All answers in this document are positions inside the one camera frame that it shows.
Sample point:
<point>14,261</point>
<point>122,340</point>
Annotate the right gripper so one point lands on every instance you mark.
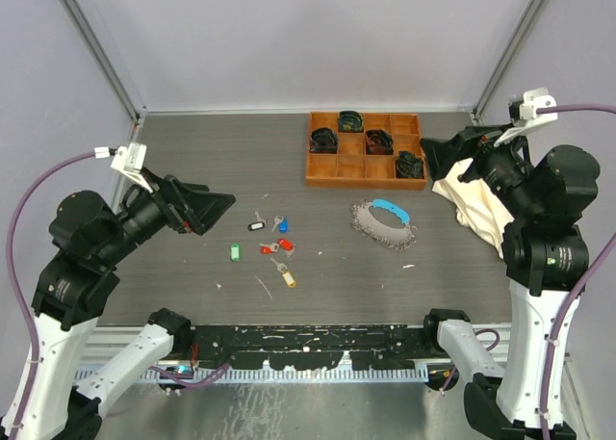
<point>441,154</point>

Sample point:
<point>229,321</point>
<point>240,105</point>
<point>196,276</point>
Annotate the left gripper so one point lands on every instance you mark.
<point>188,209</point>

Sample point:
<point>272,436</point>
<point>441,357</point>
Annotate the green tag key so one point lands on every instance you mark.
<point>235,253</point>

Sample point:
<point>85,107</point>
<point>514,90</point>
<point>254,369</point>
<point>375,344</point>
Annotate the blue-handled keyring with rings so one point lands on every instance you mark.
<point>393,238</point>

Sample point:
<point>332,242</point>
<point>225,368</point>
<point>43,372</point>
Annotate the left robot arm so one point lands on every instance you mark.
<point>72,293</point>

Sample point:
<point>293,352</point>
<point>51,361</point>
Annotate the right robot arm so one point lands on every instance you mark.
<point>547,263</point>

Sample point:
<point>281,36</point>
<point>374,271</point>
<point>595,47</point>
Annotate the cream cloth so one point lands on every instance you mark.
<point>476,206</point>

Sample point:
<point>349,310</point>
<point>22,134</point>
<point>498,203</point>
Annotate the black tag key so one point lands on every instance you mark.
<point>258,224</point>

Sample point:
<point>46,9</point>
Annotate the red tag key lower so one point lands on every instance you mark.
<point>268,248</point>

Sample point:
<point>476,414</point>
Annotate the red tag key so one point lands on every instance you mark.
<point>287,246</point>
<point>268,248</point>

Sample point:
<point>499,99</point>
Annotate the rolled brown belt middle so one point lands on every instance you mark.
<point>378,142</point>

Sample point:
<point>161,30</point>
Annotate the blue tag key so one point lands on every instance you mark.
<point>280,224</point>

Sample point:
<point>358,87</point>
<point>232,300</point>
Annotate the red tag key upper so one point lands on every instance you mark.
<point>287,246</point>

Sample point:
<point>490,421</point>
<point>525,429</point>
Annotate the wooden compartment tray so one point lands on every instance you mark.
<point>352,167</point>

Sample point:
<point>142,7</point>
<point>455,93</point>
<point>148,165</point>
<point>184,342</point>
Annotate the yellow tag key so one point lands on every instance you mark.
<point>287,276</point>

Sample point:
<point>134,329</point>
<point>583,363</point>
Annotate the rolled belt top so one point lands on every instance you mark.
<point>350,122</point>

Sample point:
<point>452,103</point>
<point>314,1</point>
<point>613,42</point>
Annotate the rolled belt left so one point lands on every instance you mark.
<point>323,140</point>

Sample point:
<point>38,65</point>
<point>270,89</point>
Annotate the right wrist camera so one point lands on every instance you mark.
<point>525,116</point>

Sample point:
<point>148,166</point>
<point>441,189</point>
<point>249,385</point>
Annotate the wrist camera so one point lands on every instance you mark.
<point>525,116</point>
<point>128,161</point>

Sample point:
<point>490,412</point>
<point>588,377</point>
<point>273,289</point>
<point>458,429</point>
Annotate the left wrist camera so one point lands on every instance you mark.
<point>128,161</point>

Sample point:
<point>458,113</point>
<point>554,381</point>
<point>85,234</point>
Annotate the aluminium rail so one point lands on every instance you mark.
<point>105,342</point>

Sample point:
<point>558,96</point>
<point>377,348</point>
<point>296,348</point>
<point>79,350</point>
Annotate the grey cable duct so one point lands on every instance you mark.
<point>342,374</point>

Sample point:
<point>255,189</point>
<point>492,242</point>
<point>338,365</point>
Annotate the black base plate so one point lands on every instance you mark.
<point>308,347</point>

